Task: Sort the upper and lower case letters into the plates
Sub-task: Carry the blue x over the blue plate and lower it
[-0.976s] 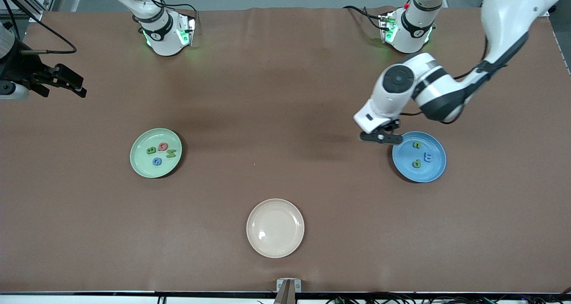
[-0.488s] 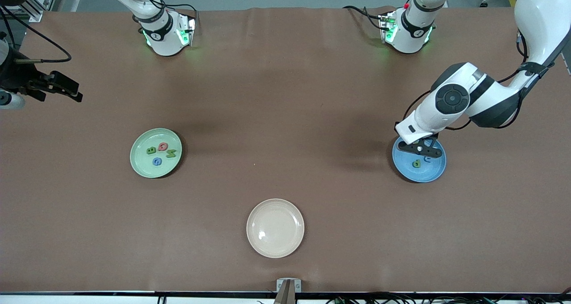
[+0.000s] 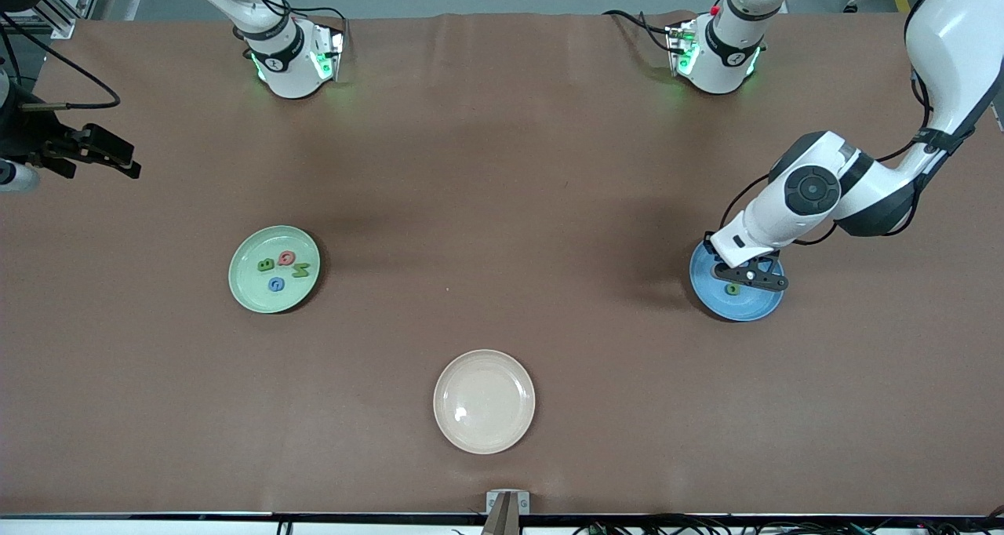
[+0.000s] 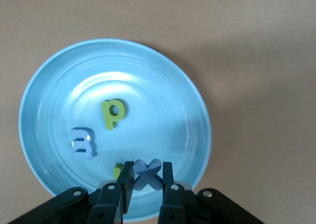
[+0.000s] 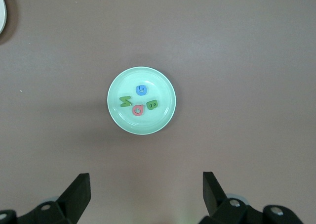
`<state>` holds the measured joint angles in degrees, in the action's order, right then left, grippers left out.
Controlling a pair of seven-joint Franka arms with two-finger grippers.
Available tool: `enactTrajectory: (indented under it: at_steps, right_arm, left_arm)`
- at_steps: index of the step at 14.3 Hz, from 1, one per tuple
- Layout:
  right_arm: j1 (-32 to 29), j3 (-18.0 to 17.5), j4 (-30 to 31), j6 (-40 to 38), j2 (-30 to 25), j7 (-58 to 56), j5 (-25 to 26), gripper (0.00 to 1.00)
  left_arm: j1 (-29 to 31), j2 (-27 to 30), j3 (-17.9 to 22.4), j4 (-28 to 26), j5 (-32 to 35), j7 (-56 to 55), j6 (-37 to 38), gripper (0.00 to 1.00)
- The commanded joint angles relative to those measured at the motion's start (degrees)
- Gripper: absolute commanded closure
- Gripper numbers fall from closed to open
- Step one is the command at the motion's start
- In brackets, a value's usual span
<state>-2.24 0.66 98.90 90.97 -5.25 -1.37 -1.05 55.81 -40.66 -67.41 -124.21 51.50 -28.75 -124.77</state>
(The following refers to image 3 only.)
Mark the blue plate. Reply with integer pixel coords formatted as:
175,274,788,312
689,237,786,322

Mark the green plate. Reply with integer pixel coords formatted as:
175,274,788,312
228,225,322,315

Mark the brown table cover mat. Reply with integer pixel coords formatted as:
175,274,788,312
0,11,1004,518

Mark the beige plate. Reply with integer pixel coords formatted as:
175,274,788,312
433,349,537,455

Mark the aluminium frame profile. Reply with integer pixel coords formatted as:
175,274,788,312
0,0,107,40

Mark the black left base cable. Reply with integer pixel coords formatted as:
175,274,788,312
602,8,679,56

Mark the black base cable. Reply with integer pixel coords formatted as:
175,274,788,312
271,0,351,57
602,8,679,56

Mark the black right base cable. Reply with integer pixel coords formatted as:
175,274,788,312
271,0,351,57

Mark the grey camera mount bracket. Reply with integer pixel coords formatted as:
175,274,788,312
486,490,531,535

